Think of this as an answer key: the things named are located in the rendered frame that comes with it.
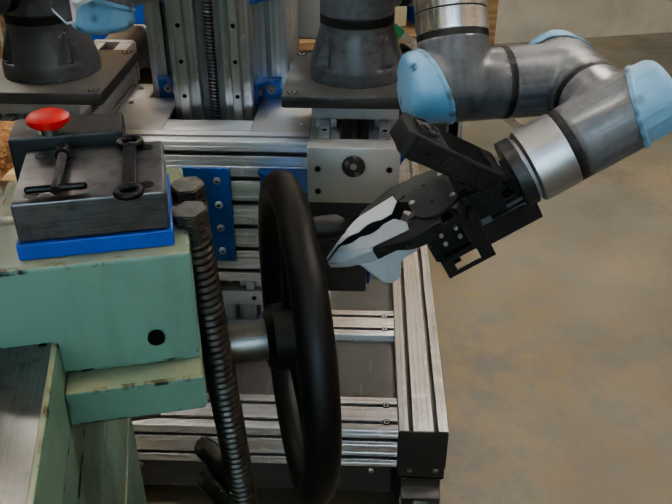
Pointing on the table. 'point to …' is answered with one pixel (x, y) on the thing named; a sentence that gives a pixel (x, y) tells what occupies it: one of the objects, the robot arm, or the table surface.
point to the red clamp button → (47, 119)
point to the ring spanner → (128, 169)
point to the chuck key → (58, 175)
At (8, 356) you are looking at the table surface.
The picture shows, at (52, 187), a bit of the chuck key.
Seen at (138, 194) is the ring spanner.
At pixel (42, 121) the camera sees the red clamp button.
